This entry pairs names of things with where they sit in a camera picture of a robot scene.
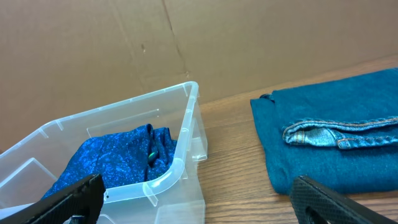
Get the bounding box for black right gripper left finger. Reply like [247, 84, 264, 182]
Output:
[1, 174, 106, 224]

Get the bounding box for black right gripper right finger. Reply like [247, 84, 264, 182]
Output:
[289, 176, 397, 224]

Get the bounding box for sparkly blue green fabric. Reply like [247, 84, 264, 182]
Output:
[42, 124, 177, 198]

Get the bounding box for clear plastic storage bin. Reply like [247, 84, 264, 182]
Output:
[1, 82, 208, 224]

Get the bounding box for folded blue denim jeans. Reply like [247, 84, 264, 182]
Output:
[251, 68, 397, 195]

